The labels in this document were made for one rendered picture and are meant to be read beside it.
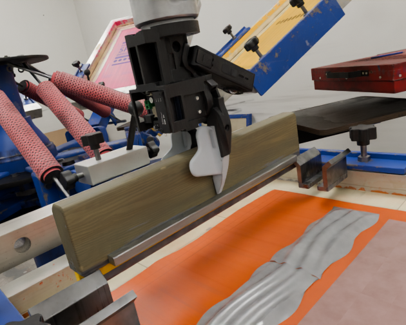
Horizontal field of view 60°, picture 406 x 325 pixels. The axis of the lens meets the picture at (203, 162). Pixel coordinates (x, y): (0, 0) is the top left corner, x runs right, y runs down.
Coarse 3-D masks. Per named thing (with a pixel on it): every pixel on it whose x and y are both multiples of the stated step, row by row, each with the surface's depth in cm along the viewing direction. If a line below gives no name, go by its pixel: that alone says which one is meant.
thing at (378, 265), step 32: (288, 192) 65; (224, 224) 57; (256, 224) 55; (288, 224) 53; (384, 224) 48; (256, 256) 46; (352, 256) 43; (384, 256) 41; (352, 288) 37; (384, 288) 36
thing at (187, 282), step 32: (192, 256) 49; (224, 256) 48; (128, 288) 44; (160, 288) 43; (192, 288) 42; (224, 288) 41; (320, 288) 38; (160, 320) 38; (192, 320) 37; (288, 320) 34; (320, 320) 34; (352, 320) 33; (384, 320) 32
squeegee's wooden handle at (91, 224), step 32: (256, 128) 52; (288, 128) 57; (256, 160) 52; (96, 192) 35; (128, 192) 37; (160, 192) 40; (192, 192) 44; (64, 224) 33; (96, 224) 35; (128, 224) 38; (160, 224) 41; (96, 256) 35
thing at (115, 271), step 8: (288, 168) 60; (272, 176) 57; (280, 176) 59; (264, 184) 56; (248, 192) 53; (232, 200) 50; (240, 200) 52; (224, 208) 50; (208, 216) 47; (192, 224) 45; (176, 232) 44; (184, 232) 45; (168, 240) 43; (152, 248) 41; (160, 248) 42; (136, 256) 40; (144, 256) 41; (128, 264) 39; (112, 272) 38; (120, 272) 39
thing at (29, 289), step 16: (288, 176) 70; (352, 176) 60; (368, 176) 58; (384, 176) 56; (400, 176) 55; (384, 192) 57; (400, 192) 55; (64, 256) 48; (32, 272) 46; (48, 272) 45; (64, 272) 45; (0, 288) 43; (16, 288) 43; (32, 288) 43; (48, 288) 44; (16, 304) 42; (32, 304) 43
